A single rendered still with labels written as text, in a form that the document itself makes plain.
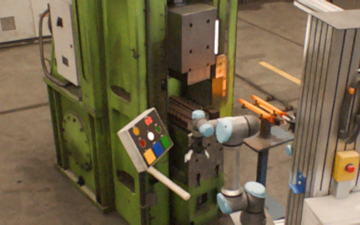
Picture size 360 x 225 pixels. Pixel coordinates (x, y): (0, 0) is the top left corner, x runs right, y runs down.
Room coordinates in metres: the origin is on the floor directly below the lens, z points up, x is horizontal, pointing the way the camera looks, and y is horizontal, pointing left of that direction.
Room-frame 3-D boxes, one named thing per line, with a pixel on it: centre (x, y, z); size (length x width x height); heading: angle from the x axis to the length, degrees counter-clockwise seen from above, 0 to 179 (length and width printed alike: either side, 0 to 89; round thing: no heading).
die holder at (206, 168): (3.30, -0.02, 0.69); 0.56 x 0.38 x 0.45; 39
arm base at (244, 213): (2.17, -0.40, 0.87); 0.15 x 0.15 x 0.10
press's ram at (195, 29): (3.29, -0.02, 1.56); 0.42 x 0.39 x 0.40; 39
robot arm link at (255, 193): (2.16, -0.39, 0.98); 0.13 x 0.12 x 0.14; 111
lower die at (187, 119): (3.26, 0.01, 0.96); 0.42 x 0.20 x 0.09; 39
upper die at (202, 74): (3.26, 0.01, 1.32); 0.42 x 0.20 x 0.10; 39
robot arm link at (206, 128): (2.50, -0.15, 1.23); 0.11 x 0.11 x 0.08; 21
